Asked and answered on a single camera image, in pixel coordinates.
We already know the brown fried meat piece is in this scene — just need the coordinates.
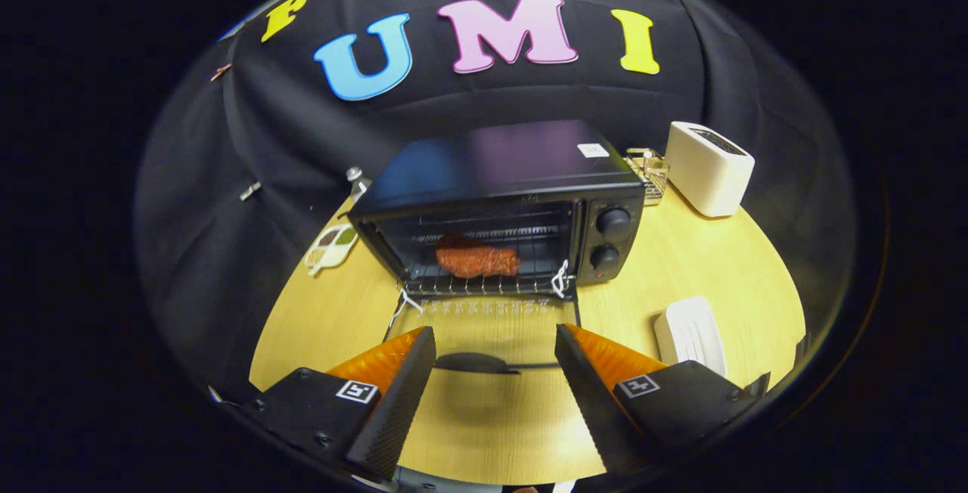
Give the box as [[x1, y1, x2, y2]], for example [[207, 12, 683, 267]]
[[435, 234, 523, 280]]

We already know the clear plastic bottle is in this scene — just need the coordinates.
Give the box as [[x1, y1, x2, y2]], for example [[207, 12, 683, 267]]
[[346, 166, 372, 203]]

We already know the metal wire basket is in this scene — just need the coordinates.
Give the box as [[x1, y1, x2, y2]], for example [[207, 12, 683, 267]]
[[626, 147, 671, 206]]

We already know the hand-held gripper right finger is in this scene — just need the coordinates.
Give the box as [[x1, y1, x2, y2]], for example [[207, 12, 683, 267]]
[[554, 322, 759, 477]]

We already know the white bread toaster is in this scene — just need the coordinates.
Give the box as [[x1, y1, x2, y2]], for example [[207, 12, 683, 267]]
[[665, 121, 755, 218]]

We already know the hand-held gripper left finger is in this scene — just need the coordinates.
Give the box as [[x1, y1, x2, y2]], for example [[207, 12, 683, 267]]
[[244, 326, 438, 483]]

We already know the black toaster oven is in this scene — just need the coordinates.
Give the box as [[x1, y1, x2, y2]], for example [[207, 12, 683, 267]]
[[348, 119, 647, 375]]

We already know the white ridged plate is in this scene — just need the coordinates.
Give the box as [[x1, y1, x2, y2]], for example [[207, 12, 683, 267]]
[[654, 296, 728, 377]]

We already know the white divided spice dish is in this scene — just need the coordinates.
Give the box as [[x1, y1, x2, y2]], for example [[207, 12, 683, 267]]
[[304, 225, 359, 276]]

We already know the black backdrop cloth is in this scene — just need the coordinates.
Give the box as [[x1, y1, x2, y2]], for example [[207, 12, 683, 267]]
[[135, 0, 855, 403]]

